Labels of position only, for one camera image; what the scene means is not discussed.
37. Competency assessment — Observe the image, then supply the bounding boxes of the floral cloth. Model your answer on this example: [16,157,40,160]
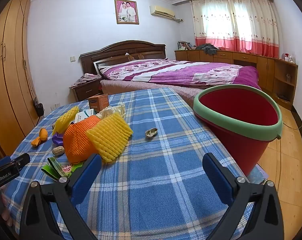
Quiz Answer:
[69,73,101,88]

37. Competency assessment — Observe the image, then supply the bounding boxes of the green snack wrapper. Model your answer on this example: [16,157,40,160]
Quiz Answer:
[41,157,64,180]

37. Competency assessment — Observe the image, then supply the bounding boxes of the white and teal medicine box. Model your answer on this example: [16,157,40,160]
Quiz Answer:
[75,109,94,123]

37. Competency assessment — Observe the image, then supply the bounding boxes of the mauve bed mattress cover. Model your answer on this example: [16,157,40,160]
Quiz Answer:
[100,79,211,105]

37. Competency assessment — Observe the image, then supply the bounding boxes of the wall air conditioner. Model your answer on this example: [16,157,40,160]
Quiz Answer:
[150,5,175,19]

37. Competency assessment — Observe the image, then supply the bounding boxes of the floor cable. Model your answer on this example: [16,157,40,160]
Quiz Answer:
[282,114,302,130]

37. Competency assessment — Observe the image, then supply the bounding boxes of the orange peel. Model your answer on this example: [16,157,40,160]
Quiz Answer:
[31,128,48,147]

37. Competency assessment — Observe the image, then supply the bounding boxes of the dark grey cloth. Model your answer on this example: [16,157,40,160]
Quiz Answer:
[196,44,219,55]

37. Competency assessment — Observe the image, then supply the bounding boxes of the orange cardboard box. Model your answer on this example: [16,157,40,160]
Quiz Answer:
[88,94,109,113]

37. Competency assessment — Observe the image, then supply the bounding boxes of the red bucket with green rim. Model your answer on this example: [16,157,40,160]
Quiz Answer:
[193,84,283,178]

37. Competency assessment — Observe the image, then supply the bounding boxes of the wooden bed headboard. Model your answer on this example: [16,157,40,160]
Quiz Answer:
[79,40,166,75]

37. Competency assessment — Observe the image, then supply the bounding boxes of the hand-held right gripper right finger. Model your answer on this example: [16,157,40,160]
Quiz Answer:
[202,152,284,240]

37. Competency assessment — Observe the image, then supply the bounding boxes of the small yellow foam fruit net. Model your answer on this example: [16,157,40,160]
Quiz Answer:
[52,106,79,135]

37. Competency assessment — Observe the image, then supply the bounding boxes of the bed with purple quilt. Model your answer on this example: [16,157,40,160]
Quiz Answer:
[98,59,263,90]

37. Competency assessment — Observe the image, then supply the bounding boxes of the long wooden cabinet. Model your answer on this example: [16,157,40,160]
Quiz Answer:
[175,49,298,110]

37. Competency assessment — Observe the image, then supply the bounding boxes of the wooden wardrobe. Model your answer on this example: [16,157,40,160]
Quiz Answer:
[0,0,45,160]

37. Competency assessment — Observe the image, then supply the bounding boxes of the orange foam fruit net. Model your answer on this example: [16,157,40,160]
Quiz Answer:
[63,115,103,164]

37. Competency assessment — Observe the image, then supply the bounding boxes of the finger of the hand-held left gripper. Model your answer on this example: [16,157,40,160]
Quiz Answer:
[0,152,31,173]

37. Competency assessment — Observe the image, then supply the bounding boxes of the purple wrapper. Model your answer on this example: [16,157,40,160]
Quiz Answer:
[52,132,65,145]

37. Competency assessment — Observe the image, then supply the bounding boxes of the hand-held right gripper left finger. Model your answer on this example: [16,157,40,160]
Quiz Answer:
[20,152,103,240]

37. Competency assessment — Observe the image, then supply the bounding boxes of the cream and pink curtains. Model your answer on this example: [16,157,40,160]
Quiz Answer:
[190,0,280,58]

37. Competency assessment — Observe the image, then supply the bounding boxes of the large yellow foam fruit net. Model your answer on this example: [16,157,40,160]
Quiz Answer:
[85,112,134,163]

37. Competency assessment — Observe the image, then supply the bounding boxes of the dark cover book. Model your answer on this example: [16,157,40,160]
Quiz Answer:
[247,164,268,184]

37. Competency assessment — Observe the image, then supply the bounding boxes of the red and white snack wrapper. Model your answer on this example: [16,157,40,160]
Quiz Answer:
[62,161,88,177]

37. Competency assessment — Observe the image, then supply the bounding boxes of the wooden nightstand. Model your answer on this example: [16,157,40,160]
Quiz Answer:
[69,77,103,102]

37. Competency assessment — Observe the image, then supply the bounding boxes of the red and white container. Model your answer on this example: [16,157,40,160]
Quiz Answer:
[281,52,295,63]

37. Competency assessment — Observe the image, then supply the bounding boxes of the framed wedding photo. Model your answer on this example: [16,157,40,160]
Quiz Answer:
[114,0,139,25]

